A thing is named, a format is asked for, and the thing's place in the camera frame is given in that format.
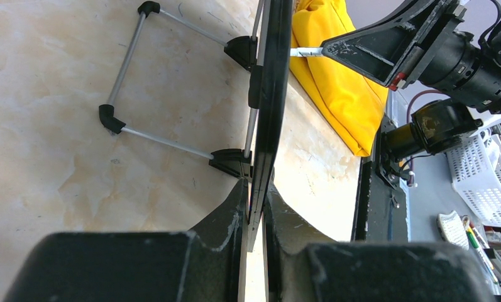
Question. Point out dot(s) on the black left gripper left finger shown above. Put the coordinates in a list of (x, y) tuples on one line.
[(142, 266)]

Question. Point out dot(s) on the yellow cloth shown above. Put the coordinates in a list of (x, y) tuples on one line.
[(352, 104)]

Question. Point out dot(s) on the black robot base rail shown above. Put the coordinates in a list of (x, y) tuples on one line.
[(381, 208)]

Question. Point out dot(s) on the white marker pen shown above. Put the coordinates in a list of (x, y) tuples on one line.
[(306, 52)]

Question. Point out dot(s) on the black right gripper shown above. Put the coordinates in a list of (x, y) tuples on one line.
[(422, 31)]

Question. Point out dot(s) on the small black-framed whiteboard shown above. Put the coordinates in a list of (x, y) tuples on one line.
[(265, 55)]

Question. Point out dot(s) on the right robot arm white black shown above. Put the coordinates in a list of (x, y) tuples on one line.
[(473, 83)]

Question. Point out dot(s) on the green pen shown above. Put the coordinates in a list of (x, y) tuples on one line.
[(476, 245)]

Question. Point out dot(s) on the white plastic basket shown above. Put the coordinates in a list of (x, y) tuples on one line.
[(475, 168)]

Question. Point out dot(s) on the white remote keypad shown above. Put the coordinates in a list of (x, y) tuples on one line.
[(451, 229)]

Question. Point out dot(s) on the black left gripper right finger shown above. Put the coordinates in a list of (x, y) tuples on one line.
[(303, 264)]

